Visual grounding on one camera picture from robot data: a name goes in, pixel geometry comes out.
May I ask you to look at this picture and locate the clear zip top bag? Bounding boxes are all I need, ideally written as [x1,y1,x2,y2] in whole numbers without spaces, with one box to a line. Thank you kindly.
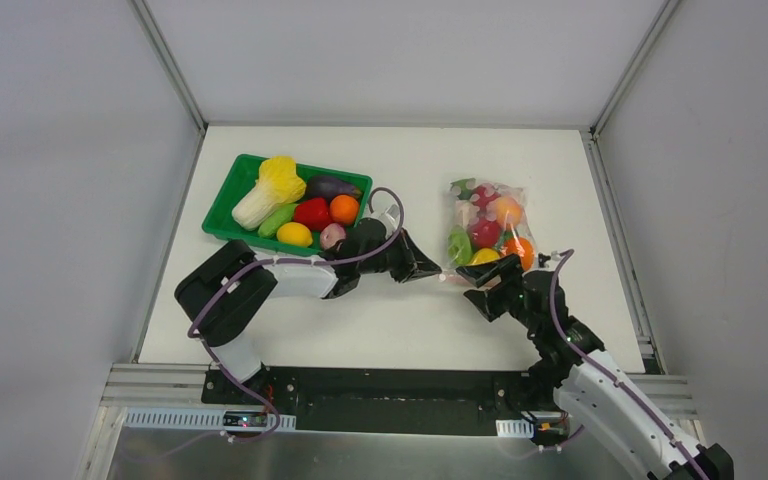
[438,177,540,284]

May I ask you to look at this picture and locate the fake peach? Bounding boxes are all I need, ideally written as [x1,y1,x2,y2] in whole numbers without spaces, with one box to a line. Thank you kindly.
[488,196,524,229]

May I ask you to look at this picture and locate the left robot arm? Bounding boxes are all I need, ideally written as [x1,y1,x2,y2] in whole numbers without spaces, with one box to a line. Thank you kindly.
[174,218,442,405]

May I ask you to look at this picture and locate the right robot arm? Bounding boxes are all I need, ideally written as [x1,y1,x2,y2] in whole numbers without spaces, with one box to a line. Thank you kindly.
[456,255,735,479]

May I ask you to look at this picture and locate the fake pink onion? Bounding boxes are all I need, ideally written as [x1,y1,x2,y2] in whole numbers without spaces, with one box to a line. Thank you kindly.
[319,223,347,250]

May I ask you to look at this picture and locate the fake orange in tray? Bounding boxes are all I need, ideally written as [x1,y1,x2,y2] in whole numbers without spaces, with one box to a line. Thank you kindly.
[329,194,360,226]

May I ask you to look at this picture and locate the fake red bell pepper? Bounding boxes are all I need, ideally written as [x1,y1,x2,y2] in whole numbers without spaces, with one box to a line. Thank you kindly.
[292,197,333,232]

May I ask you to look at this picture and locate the fake yellow lemon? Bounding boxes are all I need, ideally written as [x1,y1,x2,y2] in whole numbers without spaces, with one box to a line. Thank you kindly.
[276,222,313,248]

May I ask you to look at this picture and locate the fake purple eggplant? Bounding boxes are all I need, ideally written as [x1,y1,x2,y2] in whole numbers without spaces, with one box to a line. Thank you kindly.
[304,174,363,202]

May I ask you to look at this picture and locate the fake green cucumber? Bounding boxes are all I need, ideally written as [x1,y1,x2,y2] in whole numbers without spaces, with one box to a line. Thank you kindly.
[257,203,298,239]

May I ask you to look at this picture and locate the fake napa cabbage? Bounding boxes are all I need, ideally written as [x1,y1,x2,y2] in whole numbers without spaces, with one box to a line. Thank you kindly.
[231,156,306,230]

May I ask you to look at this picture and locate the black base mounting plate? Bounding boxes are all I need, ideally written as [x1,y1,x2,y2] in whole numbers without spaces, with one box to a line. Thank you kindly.
[201,367,570,445]

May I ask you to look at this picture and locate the green plastic tray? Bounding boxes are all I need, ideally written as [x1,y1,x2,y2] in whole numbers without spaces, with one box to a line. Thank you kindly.
[201,154,373,257]

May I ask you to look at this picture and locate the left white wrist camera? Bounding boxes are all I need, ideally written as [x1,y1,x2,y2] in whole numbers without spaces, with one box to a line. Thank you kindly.
[376,204,403,234]

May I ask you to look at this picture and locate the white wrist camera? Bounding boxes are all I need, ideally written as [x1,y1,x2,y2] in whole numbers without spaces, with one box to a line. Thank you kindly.
[376,204,403,234]
[537,249,574,269]

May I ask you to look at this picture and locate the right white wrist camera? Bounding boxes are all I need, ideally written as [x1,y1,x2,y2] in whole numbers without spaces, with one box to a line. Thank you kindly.
[537,249,574,269]

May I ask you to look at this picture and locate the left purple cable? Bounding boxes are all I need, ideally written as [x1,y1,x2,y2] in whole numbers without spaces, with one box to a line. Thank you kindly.
[186,186,406,445]

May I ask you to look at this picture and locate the aluminium frame rail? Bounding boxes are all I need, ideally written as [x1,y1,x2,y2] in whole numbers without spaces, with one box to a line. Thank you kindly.
[128,0,208,136]

